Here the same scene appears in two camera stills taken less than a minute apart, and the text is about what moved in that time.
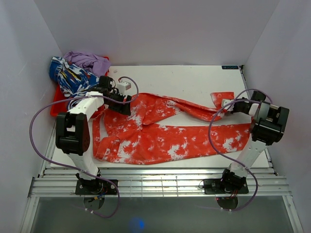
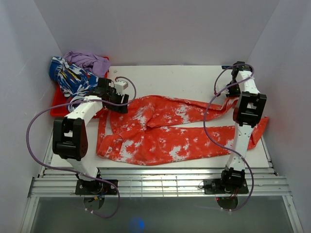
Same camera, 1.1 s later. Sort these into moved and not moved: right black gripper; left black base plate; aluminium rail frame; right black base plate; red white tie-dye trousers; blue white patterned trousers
Moved: right black gripper; red white tie-dye trousers
Not moved: left black base plate; aluminium rail frame; blue white patterned trousers; right black base plate
